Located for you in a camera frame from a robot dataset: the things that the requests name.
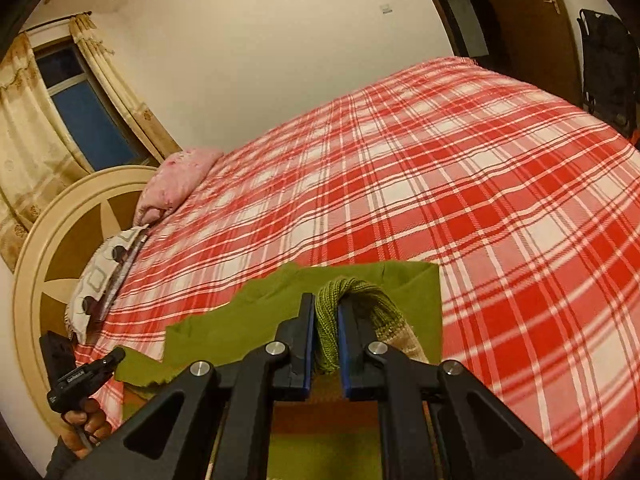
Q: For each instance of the red white plaid bedspread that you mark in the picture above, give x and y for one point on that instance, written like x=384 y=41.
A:
x=527 y=207

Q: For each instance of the grey patterned pillow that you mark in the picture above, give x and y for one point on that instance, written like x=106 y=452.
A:
x=99 y=284

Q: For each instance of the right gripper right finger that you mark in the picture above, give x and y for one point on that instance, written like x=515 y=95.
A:
x=436 y=421

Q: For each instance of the pink pillow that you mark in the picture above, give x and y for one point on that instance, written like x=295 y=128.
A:
x=175 y=180

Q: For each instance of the black bag by wall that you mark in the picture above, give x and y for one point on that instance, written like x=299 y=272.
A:
x=610 y=70

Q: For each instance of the dark window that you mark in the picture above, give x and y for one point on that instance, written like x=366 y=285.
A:
x=89 y=115

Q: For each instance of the brown wooden door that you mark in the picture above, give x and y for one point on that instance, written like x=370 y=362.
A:
x=540 y=45

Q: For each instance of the beige curtain left panel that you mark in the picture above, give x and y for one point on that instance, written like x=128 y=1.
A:
x=39 y=158

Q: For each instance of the person's left hand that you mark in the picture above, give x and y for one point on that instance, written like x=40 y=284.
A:
x=85 y=428

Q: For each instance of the cream brown headboard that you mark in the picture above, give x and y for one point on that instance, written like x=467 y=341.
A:
x=56 y=251

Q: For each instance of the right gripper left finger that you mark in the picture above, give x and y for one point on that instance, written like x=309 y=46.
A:
x=208 y=408

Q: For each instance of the beige curtain right panel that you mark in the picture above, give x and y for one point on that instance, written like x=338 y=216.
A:
x=136 y=114

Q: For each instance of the beige curtain panel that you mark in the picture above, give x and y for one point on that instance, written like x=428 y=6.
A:
x=136 y=114
x=39 y=158

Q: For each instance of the white wall switch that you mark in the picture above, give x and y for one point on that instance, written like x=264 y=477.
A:
x=385 y=8

